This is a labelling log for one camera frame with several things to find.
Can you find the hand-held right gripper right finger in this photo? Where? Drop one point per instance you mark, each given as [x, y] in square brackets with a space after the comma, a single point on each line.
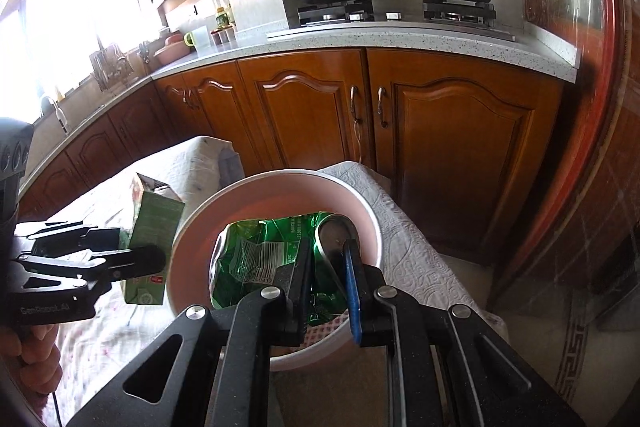
[352, 292]

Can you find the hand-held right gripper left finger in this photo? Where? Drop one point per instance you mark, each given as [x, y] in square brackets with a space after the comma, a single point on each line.
[297, 287]

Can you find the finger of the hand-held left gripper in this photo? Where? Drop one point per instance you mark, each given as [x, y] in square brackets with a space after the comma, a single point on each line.
[135, 262]
[75, 234]

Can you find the green drink carton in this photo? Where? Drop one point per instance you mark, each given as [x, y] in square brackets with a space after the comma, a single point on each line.
[155, 217]

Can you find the green snack bag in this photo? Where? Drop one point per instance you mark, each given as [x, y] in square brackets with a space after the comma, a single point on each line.
[255, 252]

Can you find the pink waste bin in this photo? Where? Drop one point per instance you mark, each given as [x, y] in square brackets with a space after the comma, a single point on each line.
[280, 197]

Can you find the person's left hand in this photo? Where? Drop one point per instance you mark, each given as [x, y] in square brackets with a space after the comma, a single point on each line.
[35, 357]

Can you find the white floral tablecloth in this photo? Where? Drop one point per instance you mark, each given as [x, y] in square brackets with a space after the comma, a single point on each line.
[100, 357]

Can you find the white embossed cloth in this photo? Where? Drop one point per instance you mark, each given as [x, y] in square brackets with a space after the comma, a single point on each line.
[425, 257]

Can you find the steel faucet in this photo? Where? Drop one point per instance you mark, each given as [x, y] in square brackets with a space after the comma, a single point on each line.
[59, 114]

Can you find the wooden lower cabinets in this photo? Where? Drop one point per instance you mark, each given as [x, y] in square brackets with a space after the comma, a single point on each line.
[310, 117]

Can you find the dish rack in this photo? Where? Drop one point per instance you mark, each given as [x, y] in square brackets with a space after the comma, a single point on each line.
[112, 67]

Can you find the kitchen window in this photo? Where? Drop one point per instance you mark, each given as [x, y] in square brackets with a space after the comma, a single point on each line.
[75, 37]

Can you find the pink basin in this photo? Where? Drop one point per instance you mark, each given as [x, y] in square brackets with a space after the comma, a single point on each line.
[172, 49]

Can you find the green mug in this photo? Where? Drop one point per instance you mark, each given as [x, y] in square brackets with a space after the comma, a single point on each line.
[189, 39]

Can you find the grey kitchen countertop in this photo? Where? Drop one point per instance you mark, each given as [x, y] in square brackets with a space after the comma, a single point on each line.
[300, 47]

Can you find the row of spice jars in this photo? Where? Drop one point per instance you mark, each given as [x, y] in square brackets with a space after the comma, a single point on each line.
[223, 36]

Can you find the yellow cap sauce bottle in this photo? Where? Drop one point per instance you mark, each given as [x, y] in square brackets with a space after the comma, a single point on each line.
[221, 19]

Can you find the gas stove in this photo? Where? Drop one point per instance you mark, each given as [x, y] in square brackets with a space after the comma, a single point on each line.
[400, 29]

